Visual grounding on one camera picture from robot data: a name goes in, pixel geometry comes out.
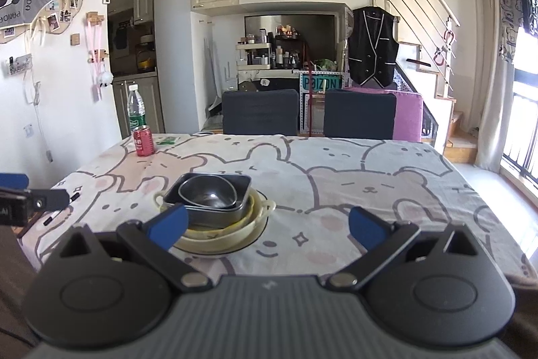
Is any cream bowl with handles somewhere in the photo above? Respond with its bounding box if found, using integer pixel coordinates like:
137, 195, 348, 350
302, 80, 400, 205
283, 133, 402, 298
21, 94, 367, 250
153, 188, 276, 252

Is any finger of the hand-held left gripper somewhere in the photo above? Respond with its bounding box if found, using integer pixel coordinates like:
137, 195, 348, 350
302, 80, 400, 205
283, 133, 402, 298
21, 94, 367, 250
0, 173, 29, 189
25, 189, 70, 213

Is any yellow kettle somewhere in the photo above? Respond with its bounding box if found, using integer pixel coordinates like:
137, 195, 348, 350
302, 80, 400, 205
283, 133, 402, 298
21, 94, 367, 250
137, 50, 155, 73

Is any beige curtain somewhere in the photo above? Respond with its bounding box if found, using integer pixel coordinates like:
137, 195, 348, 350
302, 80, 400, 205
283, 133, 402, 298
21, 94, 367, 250
473, 0, 520, 175

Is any clear plastic water bottle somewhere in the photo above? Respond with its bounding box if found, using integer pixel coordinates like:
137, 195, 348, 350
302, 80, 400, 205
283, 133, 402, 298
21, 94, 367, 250
127, 83, 146, 131

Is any black vest with white trim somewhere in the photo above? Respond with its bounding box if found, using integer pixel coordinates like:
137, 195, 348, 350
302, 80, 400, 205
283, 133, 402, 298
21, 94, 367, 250
347, 6, 399, 88

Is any bear-print tablecloth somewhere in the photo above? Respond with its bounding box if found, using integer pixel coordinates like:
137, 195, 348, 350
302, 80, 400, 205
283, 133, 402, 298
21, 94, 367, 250
17, 132, 538, 288

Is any staircase with metal railing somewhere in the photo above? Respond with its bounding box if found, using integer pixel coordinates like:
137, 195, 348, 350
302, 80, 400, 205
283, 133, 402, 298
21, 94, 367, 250
275, 0, 480, 164

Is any dark grey chair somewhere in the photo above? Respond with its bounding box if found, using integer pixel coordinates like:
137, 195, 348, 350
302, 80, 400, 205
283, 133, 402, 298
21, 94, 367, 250
323, 89, 397, 140
222, 89, 299, 136

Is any teal patterned box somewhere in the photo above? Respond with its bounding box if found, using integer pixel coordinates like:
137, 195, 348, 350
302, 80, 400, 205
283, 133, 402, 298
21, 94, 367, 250
299, 70, 343, 133

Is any small rectangular steel container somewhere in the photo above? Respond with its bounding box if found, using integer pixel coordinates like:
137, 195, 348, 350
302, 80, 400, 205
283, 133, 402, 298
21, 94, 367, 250
181, 174, 246, 213

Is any round steel bowl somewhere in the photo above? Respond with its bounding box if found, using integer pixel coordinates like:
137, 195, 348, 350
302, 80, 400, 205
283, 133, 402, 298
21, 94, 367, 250
178, 175, 239, 209

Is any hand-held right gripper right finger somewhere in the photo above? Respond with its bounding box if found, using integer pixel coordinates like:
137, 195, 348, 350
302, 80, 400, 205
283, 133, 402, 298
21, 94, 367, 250
329, 206, 480, 293

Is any window with railing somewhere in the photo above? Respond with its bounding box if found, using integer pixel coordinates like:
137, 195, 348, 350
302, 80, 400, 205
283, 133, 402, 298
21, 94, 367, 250
500, 27, 538, 191

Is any white square leaf-print plate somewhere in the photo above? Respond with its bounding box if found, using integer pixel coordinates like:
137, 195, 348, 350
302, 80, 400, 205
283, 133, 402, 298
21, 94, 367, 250
170, 191, 270, 256

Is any hanging patterned garment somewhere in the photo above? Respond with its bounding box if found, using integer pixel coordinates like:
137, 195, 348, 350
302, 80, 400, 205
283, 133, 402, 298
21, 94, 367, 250
493, 0, 524, 63

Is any cosmetics storage rack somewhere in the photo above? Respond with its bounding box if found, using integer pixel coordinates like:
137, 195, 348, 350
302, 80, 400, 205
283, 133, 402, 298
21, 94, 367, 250
235, 29, 274, 70

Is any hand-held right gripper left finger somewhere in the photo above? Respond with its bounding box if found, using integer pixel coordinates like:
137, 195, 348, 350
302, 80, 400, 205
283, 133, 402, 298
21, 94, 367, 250
60, 203, 214, 294

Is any large square steel tray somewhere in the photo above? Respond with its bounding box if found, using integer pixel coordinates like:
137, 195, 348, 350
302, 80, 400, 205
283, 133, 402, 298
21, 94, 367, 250
163, 173, 252, 227

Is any beige kitchen cabinet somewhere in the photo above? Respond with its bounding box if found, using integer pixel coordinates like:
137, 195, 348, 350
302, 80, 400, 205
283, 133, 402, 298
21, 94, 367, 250
113, 78, 165, 138

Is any pink chair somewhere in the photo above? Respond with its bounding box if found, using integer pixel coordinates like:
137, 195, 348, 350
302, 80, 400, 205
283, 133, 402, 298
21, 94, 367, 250
345, 86, 423, 143

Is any red drink can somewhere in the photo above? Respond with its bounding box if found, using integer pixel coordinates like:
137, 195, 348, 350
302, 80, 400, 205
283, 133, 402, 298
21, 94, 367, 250
133, 125, 156, 157

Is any white floral scalloped bowl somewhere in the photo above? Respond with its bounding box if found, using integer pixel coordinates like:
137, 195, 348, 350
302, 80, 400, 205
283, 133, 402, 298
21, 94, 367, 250
185, 191, 259, 236

